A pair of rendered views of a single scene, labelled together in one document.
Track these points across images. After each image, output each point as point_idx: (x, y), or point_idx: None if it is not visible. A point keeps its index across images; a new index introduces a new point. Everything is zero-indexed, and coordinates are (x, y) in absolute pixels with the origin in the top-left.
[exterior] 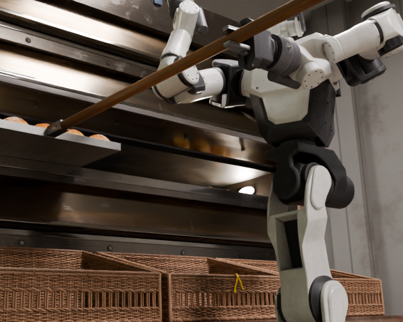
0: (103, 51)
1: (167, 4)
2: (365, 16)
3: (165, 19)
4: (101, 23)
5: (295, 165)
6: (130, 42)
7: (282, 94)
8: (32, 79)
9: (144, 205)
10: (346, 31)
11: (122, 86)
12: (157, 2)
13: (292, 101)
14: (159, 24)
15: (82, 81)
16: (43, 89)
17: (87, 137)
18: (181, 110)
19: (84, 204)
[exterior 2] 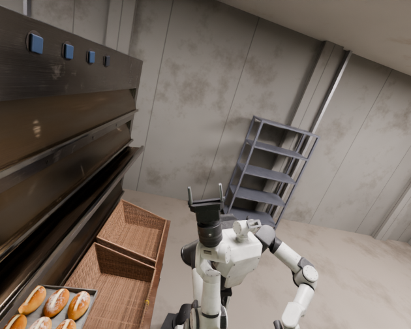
0: None
1: (202, 233)
2: (308, 281)
3: (93, 77)
4: (38, 111)
5: None
6: (66, 123)
7: (237, 276)
8: None
9: None
10: (308, 301)
11: (55, 172)
12: (92, 60)
13: (239, 278)
14: (89, 85)
15: (21, 203)
16: (13, 313)
17: (81, 326)
18: (92, 159)
19: None
